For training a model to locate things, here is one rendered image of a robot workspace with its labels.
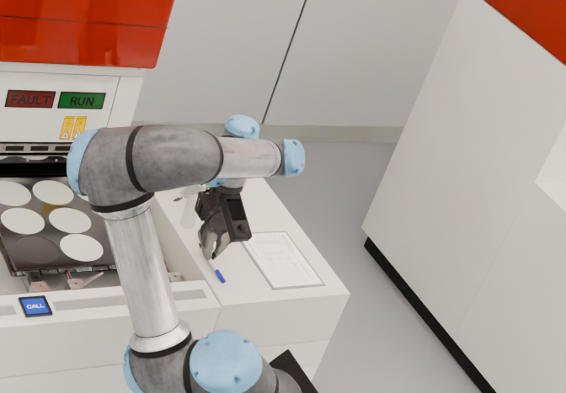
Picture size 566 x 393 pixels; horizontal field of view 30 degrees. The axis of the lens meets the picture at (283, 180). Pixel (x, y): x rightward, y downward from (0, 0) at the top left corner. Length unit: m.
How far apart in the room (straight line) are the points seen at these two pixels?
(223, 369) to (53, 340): 0.45
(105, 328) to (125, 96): 0.69
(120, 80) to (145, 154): 0.90
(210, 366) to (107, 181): 0.38
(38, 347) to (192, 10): 2.52
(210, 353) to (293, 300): 0.55
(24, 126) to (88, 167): 0.83
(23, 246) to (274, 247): 0.59
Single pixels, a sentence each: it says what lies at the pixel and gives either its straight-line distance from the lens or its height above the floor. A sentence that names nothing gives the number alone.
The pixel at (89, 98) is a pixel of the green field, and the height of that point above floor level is 1.11.
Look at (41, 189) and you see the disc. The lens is 2.64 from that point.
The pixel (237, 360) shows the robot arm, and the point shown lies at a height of 1.16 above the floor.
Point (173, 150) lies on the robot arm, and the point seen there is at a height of 1.49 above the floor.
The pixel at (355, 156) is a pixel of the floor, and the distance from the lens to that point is 5.24.
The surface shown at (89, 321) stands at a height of 0.95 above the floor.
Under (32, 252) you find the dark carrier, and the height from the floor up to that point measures 0.90.
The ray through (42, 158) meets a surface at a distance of 2.70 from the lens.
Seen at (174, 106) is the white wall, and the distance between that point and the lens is 4.72.
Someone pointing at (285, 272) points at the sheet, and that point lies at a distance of 2.50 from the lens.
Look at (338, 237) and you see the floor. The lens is 4.56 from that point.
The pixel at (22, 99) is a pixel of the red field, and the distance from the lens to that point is 2.59.
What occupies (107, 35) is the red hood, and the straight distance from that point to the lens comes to 2.51.
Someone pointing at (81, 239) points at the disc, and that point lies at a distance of 2.51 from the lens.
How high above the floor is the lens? 2.37
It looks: 30 degrees down
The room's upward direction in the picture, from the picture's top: 21 degrees clockwise
